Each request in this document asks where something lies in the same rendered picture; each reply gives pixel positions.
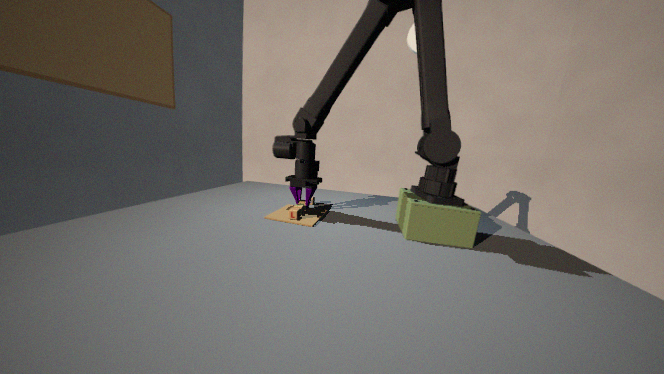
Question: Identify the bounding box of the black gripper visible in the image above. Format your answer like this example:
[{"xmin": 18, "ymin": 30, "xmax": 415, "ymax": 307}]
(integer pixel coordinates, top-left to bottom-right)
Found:
[{"xmin": 285, "ymin": 159, "xmax": 322, "ymax": 209}]

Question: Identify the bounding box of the tan flat mat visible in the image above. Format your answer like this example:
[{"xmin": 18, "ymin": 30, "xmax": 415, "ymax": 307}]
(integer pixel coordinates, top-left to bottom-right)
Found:
[{"xmin": 264, "ymin": 204, "xmax": 327, "ymax": 227}]

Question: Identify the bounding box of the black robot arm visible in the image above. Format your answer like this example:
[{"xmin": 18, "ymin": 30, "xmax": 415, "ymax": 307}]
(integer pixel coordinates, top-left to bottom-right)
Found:
[{"xmin": 273, "ymin": 0, "xmax": 465, "ymax": 206}]

